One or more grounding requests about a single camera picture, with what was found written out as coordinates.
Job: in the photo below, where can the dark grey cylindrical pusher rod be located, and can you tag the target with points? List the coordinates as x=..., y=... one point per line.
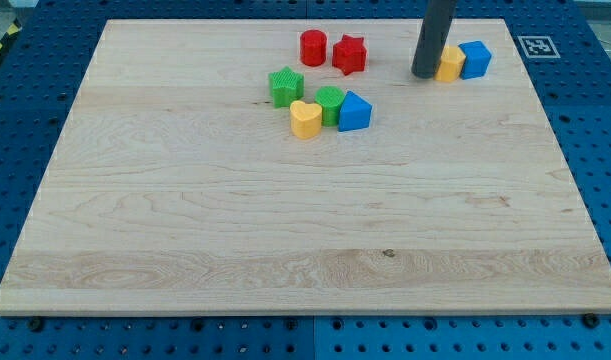
x=433, y=35

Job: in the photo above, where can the yellow hexagon block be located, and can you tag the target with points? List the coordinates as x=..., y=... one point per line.
x=450, y=65

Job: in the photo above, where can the blue cube block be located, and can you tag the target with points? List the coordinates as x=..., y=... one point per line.
x=477, y=59

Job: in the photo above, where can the red star block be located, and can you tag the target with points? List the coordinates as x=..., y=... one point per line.
x=349, y=54

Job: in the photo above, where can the white fiducial marker tag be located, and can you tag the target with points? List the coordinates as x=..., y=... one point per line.
x=538, y=47

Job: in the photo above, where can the red cylinder block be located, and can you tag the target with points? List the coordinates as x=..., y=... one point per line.
x=313, y=47

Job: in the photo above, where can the blue triangle block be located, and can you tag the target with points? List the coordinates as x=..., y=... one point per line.
x=355, y=113

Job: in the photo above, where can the green cylinder block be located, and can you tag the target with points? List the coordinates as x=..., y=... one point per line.
x=330, y=98

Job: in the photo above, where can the green star block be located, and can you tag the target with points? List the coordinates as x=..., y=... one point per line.
x=285, y=86

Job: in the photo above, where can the yellow heart block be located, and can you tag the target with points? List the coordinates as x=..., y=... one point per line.
x=305, y=119

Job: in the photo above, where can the light wooden board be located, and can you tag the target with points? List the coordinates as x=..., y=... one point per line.
x=176, y=188

